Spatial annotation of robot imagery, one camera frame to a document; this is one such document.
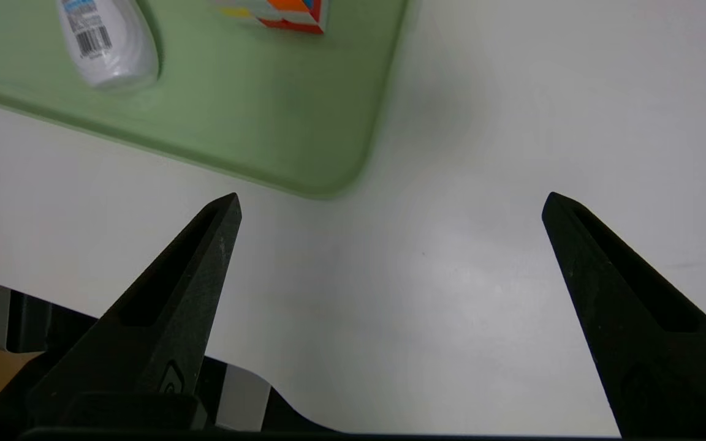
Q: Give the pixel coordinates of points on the multicoloured puzzle cube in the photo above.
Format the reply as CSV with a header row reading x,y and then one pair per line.
x,y
292,18

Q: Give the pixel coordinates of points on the white labelled bottle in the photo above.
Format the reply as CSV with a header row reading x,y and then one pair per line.
x,y
108,55

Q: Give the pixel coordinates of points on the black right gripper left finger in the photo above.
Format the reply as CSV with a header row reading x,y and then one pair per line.
x,y
163,324

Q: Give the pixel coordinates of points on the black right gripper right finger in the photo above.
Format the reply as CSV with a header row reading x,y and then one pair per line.
x,y
653,343

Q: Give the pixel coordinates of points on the green plastic tray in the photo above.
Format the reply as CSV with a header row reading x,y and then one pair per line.
x,y
236,92

